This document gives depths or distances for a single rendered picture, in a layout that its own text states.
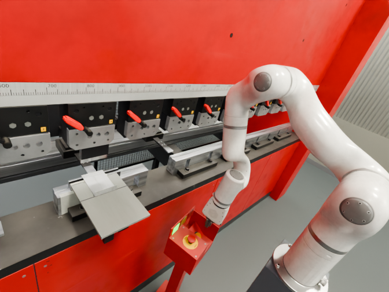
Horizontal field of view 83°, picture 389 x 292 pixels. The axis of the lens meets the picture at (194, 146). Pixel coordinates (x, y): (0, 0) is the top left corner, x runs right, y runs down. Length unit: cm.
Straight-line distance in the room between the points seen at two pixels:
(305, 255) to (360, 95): 350
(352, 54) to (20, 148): 243
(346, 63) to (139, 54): 204
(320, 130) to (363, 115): 348
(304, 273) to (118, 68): 87
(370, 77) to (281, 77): 350
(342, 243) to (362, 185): 19
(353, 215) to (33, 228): 98
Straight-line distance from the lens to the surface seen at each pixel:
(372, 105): 414
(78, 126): 74
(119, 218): 83
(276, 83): 65
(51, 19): 68
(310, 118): 69
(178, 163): 121
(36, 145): 78
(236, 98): 79
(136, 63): 79
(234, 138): 82
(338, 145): 70
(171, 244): 110
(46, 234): 98
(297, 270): 87
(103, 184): 95
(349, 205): 64
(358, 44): 251
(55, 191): 98
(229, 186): 89
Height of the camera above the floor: 164
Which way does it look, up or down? 29 degrees down
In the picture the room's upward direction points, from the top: 17 degrees clockwise
